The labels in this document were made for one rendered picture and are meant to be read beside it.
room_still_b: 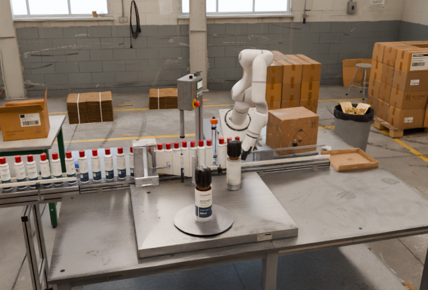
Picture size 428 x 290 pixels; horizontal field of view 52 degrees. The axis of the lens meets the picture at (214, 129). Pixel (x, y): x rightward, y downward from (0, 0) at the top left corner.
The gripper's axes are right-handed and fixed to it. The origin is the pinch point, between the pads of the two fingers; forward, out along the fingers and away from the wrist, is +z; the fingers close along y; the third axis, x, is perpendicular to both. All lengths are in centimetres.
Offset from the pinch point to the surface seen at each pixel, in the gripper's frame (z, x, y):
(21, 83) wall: 142, -195, -546
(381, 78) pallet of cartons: -73, 273, -269
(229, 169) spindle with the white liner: -0.4, -19.5, 30.5
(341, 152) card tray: -18, 77, -13
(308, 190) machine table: -0.1, 33.4, 33.3
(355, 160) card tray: -18, 82, 0
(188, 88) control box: -34, -50, 0
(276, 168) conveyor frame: 0.8, 22.7, 4.9
